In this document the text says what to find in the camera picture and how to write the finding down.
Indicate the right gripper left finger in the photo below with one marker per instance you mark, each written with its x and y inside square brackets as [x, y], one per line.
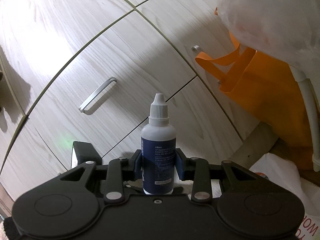
[118, 172]

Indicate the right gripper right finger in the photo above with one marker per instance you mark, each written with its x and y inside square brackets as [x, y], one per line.
[196, 170]

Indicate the wooden drawer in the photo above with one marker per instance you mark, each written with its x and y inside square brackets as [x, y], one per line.
[106, 90]
[203, 129]

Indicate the left cabinet door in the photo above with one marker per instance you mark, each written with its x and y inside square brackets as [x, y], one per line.
[29, 164]

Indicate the cabinet door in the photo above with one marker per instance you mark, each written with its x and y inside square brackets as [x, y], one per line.
[188, 23]
[29, 164]

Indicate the white printed shopping bag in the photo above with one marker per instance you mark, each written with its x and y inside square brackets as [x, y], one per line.
[285, 174]

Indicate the orange fabric tote bag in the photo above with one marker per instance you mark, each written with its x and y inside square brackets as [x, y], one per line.
[265, 88]

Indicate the white trolley rack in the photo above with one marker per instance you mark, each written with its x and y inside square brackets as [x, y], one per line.
[310, 102]

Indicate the right cabinet door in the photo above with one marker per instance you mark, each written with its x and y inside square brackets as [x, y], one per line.
[188, 23]

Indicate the translucent plastic bag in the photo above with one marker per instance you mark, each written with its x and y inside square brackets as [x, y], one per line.
[285, 29]

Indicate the upper drawer metal handle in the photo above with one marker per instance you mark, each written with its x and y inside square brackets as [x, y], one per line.
[96, 94]

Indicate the right door metal handle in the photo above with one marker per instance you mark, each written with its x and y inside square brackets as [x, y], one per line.
[196, 49]

